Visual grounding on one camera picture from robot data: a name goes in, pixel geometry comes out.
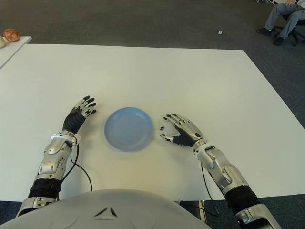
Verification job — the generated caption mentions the grey robot torso shell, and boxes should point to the grey robot torso shell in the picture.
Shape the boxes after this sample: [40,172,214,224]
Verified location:
[0,188,213,229]

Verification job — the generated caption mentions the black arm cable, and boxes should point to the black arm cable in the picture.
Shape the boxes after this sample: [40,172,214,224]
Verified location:
[200,162,220,217]
[62,139,93,192]

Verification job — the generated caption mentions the white side table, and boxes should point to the white side table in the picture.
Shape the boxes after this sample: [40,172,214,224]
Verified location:
[0,36,32,70]

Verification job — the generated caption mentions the black office chair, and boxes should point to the black office chair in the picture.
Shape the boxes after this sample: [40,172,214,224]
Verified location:
[273,11,305,48]

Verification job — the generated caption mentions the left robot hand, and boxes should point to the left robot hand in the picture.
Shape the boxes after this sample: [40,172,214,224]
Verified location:
[62,95,98,133]

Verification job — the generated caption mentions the blue round plate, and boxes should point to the blue round plate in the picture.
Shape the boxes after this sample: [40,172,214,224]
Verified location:
[103,107,154,152]

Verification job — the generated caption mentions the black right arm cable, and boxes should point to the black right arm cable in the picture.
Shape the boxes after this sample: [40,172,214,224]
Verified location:
[200,162,220,217]

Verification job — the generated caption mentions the brown round bread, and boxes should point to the brown round bread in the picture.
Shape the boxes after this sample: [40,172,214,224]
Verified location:
[1,28,20,43]

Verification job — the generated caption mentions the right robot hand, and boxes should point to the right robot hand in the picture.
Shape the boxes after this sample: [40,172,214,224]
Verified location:
[160,114,206,147]

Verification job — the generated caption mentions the seated person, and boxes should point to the seated person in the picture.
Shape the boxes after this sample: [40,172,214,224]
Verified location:
[256,0,305,46]

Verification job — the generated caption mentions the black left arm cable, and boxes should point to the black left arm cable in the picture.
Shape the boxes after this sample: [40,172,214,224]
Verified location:
[62,139,93,192]

